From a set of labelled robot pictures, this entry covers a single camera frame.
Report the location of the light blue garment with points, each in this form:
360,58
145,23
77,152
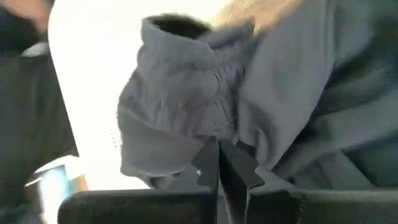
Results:
186,93

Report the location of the teal garment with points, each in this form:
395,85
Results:
373,161

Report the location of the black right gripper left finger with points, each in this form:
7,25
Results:
208,161

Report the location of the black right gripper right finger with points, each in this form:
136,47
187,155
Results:
236,171

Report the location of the beige garment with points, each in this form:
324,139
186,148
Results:
264,12

